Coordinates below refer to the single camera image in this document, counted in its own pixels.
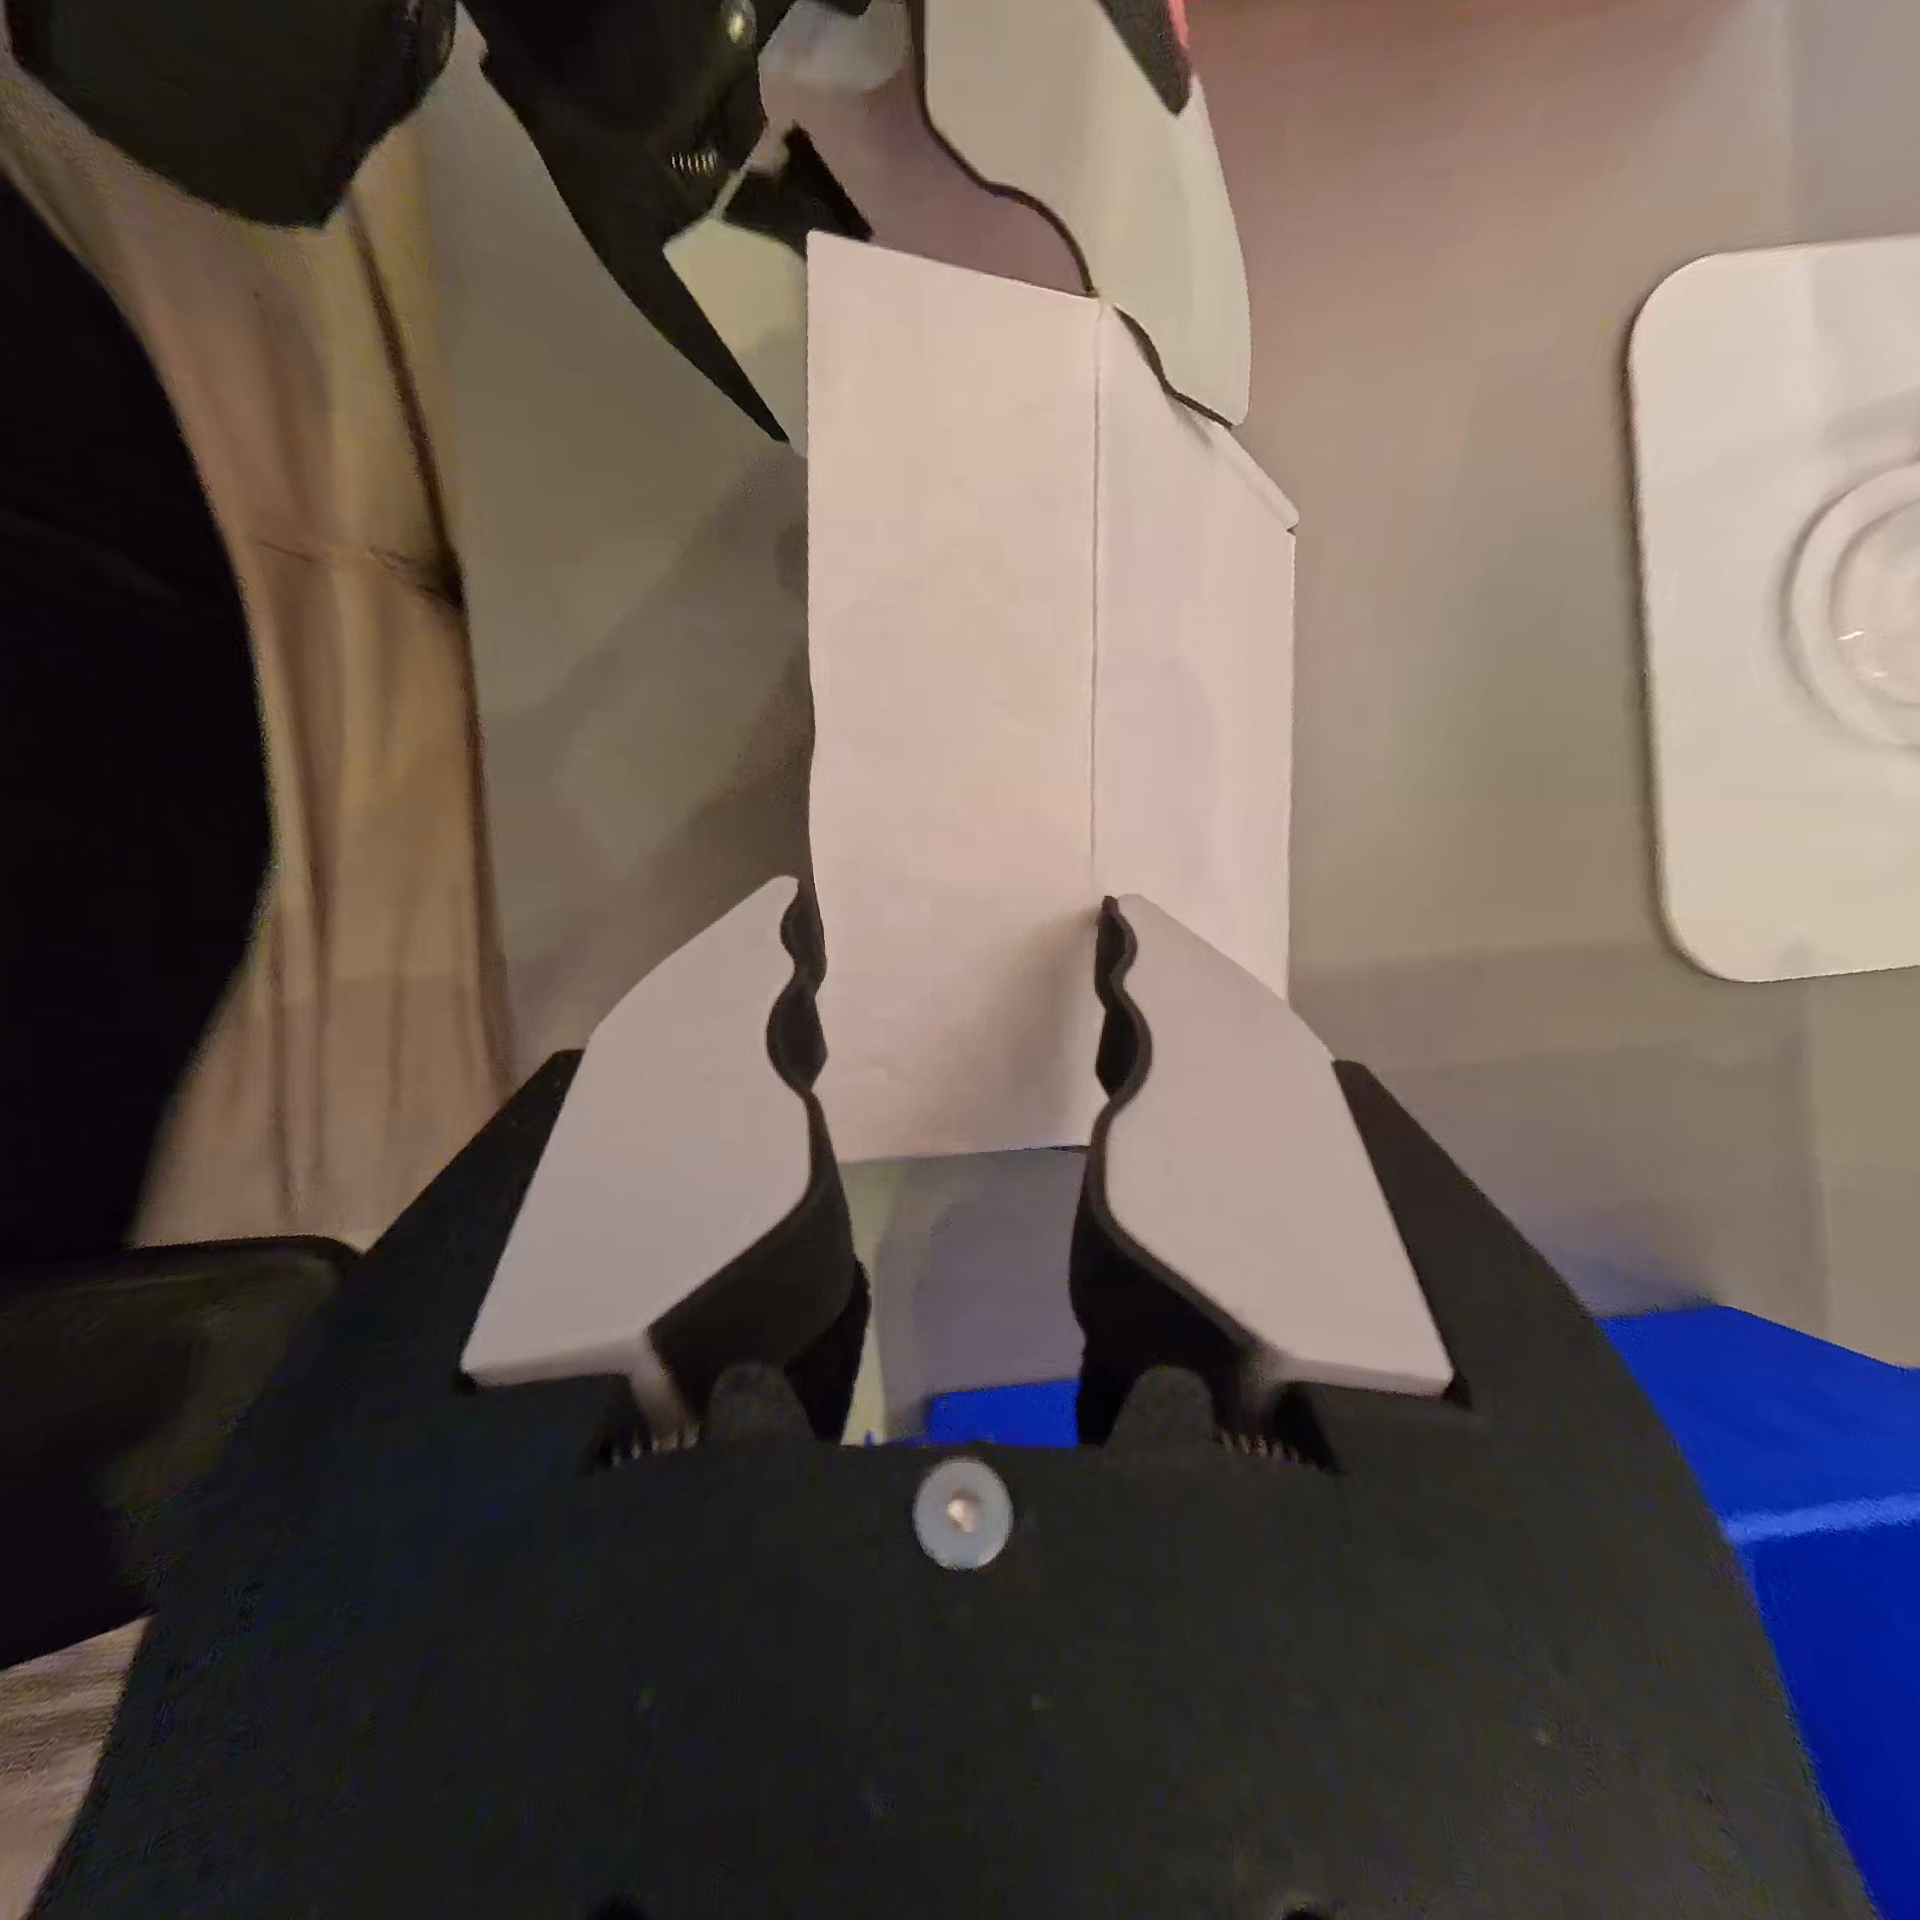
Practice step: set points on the blue plastic bin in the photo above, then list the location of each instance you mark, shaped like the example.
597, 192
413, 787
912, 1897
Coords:
1815, 1484

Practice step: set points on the person's black top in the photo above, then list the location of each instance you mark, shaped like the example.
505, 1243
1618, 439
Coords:
106, 720

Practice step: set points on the white cardboard box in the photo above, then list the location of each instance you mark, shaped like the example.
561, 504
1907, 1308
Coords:
960, 691

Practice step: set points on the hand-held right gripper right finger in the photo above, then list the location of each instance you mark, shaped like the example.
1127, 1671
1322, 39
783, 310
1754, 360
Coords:
1243, 1141

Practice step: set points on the person's beige trousers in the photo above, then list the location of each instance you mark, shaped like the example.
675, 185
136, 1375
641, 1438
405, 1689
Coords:
376, 781

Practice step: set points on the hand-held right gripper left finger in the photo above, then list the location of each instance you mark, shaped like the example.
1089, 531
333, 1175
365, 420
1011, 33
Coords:
660, 1141

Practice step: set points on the dark object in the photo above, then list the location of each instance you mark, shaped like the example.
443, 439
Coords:
136, 1395

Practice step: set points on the white square plastic lid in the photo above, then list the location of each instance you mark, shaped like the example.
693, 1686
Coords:
1786, 599

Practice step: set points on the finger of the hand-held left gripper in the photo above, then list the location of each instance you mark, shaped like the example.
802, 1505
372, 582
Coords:
1108, 165
744, 307

